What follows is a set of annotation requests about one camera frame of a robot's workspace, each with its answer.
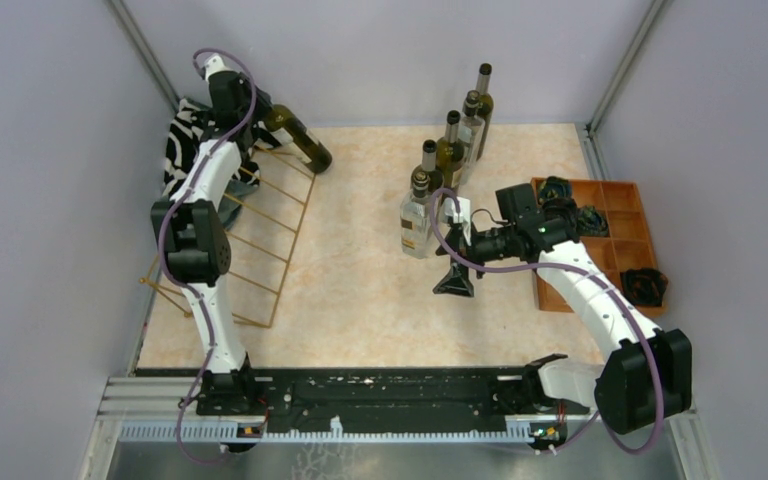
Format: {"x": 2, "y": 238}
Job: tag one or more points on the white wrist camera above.
{"x": 458, "y": 212}
{"x": 211, "y": 65}

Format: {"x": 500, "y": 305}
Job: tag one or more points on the dark rosette back compartment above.
{"x": 553, "y": 187}

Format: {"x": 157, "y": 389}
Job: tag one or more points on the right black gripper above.
{"x": 457, "y": 282}

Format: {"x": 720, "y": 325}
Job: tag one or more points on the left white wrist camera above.
{"x": 211, "y": 65}

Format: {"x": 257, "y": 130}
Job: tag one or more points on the zebra pattern cloth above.
{"x": 186, "y": 131}

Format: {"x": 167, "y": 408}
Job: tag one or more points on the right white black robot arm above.
{"x": 645, "y": 374}

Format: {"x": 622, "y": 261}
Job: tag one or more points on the black rosette middle tray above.
{"x": 563, "y": 208}

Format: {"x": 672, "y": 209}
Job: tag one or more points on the clear tall glass bottle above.
{"x": 470, "y": 133}

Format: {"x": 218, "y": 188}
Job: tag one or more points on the olive green wine bottle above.
{"x": 450, "y": 157}

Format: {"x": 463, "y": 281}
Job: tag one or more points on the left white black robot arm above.
{"x": 193, "y": 247}

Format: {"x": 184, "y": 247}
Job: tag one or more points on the gold wire wine rack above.
{"x": 264, "y": 237}

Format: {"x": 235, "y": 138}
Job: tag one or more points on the clear glass liquor bottle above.
{"x": 415, "y": 216}

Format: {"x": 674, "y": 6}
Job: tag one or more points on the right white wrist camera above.
{"x": 458, "y": 212}

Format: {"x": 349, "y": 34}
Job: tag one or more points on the black rosette front compartment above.
{"x": 644, "y": 287}

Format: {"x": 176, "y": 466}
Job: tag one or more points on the grey green fluffy cloth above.
{"x": 231, "y": 204}

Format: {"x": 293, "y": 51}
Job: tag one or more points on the dark green wine bottle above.
{"x": 289, "y": 131}

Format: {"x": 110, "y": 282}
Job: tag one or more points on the green bottle grey capsule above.
{"x": 486, "y": 103}

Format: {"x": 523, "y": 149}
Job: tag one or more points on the dark green rosette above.
{"x": 592, "y": 222}

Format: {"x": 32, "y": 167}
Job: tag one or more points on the dark labelled wine bottle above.
{"x": 428, "y": 165}

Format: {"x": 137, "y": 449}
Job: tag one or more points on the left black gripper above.
{"x": 263, "y": 104}

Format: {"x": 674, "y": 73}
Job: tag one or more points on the grey slotted cable duct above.
{"x": 230, "y": 432}

